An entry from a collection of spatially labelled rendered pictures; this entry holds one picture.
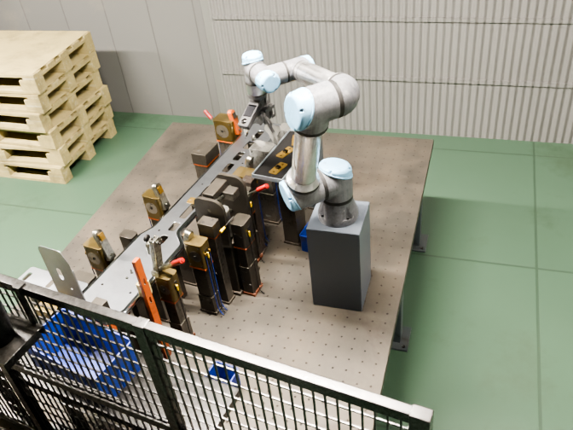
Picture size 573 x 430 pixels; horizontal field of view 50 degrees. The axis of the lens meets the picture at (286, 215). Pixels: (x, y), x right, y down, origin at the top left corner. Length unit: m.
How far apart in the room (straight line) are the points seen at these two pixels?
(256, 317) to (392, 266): 0.63
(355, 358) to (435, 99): 2.82
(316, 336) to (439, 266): 1.47
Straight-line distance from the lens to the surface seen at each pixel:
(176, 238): 2.46
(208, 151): 2.90
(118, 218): 3.19
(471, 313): 3.45
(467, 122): 4.82
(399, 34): 4.56
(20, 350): 1.67
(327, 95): 1.78
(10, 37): 5.41
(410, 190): 3.08
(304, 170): 1.97
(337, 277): 2.36
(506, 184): 4.40
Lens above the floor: 2.51
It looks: 38 degrees down
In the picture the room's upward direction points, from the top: 7 degrees counter-clockwise
